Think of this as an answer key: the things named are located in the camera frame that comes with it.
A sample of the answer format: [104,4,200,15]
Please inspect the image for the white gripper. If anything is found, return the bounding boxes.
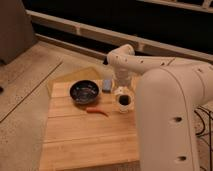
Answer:
[115,69,134,93]

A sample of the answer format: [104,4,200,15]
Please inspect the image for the black eraser block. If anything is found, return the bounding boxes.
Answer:
[119,95,130,105]

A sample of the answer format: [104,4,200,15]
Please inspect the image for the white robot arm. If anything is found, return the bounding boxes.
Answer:
[107,44,213,171]

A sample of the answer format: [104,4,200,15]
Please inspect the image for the white ceramic cup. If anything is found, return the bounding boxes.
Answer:
[116,94,133,113]

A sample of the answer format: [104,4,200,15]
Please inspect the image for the blue sponge block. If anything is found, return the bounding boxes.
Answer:
[102,79,112,93]

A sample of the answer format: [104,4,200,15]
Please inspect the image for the red chili pepper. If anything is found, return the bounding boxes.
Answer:
[86,107,109,117]

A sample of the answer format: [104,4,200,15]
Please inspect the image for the black bowl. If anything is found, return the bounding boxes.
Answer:
[69,80,99,104]

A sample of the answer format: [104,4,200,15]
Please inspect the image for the wooden cutting board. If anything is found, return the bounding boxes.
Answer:
[39,82,140,171]

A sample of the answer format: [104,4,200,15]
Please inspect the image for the grey cabinet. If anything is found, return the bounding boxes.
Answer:
[0,0,37,64]

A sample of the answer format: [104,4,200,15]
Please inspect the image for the white metal rail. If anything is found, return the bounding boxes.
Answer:
[27,10,213,62]

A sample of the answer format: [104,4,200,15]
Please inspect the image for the black cables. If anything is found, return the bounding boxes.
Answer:
[193,105,213,171]

